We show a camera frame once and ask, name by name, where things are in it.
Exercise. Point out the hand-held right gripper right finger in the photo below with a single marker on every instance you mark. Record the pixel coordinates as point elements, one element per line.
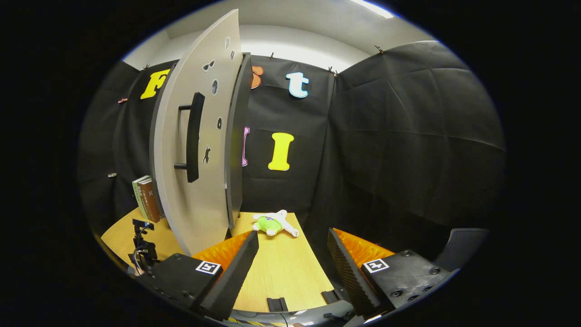
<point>352,281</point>

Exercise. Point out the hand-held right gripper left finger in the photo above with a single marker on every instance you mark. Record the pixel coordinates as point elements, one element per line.
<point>231,281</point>

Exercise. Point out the dark framed cabinet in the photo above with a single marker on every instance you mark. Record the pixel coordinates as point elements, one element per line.
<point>238,136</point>

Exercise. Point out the black table clamp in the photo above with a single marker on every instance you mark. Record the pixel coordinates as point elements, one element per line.
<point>330,296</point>
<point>277,304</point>

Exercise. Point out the green white plush toy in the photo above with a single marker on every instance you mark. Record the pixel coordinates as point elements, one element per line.
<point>268,225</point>

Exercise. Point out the black backdrop cloth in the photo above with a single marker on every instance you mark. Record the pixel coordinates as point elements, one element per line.
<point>386,136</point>

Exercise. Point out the row of black backdrop clips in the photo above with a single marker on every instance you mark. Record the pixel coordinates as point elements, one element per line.
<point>379,48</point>

